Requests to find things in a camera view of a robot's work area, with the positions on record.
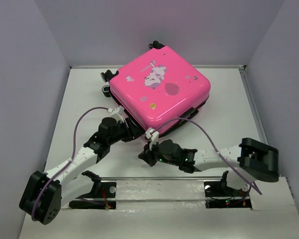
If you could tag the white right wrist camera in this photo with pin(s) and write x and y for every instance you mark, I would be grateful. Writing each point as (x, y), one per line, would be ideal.
(151, 135)

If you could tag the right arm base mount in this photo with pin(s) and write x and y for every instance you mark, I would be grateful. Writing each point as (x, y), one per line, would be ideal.
(219, 196)

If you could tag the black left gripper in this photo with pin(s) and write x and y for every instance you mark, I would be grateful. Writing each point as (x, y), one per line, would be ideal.
(132, 131)

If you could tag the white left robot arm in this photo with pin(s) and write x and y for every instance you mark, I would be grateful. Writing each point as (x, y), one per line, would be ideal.
(42, 197)

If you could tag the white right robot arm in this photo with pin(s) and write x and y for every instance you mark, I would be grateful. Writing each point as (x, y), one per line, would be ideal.
(246, 162)

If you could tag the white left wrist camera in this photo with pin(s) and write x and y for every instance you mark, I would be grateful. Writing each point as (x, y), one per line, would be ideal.
(117, 113)

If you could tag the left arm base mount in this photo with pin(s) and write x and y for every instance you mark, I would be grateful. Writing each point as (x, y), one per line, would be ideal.
(101, 196)

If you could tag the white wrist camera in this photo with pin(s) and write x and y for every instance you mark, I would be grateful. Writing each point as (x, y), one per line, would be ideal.
(151, 135)
(117, 113)

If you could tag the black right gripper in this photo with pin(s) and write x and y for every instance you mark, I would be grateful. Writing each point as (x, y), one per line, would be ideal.
(148, 155)

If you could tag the aluminium table rail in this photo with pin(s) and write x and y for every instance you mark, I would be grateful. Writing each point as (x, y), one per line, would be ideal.
(252, 103)

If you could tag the pink hard-shell suitcase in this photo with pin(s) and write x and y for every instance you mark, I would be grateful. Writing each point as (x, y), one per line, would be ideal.
(159, 89)

